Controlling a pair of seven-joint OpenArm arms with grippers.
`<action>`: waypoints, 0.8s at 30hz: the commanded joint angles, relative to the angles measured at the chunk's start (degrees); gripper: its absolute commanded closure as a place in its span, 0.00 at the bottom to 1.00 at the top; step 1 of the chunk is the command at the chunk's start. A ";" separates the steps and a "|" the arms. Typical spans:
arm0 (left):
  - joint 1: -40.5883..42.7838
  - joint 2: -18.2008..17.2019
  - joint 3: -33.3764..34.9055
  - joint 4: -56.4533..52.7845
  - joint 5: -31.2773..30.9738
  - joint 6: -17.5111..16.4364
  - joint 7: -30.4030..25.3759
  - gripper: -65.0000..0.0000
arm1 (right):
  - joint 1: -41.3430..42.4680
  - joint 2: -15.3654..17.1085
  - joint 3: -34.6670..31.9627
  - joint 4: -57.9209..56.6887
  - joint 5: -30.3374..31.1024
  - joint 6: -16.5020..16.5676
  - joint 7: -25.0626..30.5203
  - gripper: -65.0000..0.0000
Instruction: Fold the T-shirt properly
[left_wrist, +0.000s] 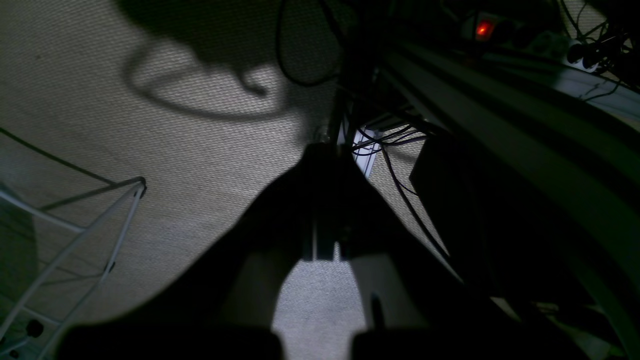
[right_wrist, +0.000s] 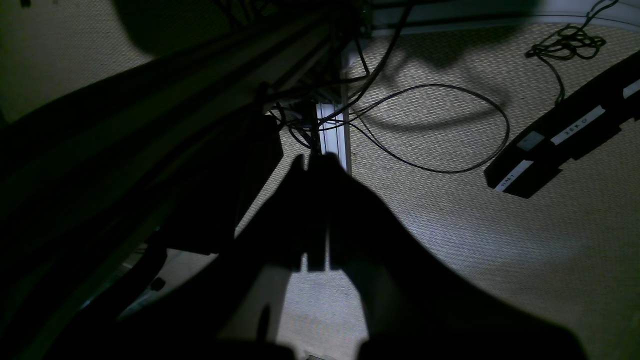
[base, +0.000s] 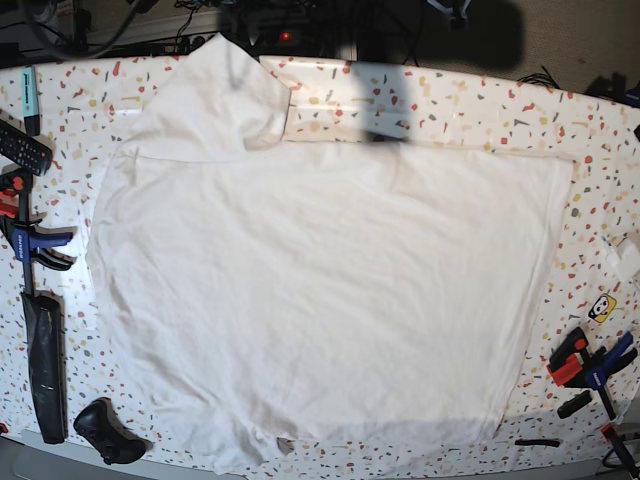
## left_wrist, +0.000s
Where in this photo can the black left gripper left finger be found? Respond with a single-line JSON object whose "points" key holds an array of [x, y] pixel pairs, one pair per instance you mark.
{"points": [[222, 307]]}

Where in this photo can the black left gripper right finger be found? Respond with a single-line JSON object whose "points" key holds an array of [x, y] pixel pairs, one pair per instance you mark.
{"points": [[415, 308]]}

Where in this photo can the white power strip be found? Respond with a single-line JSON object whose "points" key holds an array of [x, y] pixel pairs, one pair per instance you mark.
{"points": [[549, 59]]}

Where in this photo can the white wire rack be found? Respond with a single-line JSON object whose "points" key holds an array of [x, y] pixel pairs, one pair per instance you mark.
{"points": [[42, 330]]}

